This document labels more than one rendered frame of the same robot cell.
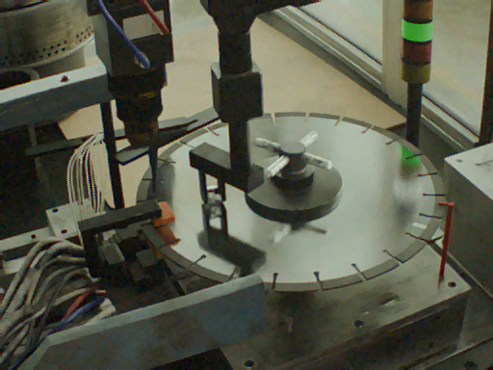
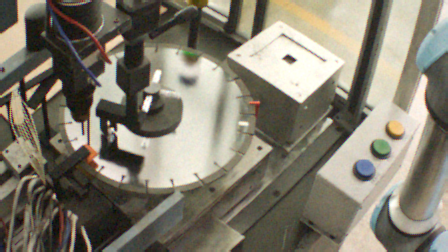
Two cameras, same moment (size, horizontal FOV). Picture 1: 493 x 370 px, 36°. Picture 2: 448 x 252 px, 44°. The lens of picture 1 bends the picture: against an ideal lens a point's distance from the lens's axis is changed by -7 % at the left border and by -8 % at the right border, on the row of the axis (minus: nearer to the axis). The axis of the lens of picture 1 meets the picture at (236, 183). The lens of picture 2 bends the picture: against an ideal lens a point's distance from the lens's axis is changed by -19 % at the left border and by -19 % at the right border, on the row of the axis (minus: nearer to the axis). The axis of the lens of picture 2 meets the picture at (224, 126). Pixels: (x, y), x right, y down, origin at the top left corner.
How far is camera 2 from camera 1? 40 cm
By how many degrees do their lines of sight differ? 29
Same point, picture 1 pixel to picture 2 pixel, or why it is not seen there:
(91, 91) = (19, 73)
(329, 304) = not seen: hidden behind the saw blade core
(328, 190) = (176, 109)
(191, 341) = (150, 239)
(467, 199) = (249, 81)
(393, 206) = (220, 111)
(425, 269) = not seen: hidden behind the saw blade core
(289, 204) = (157, 126)
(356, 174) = (186, 90)
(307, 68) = not seen: outside the picture
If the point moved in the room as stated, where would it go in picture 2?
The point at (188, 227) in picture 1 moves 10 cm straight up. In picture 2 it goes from (103, 156) to (101, 114)
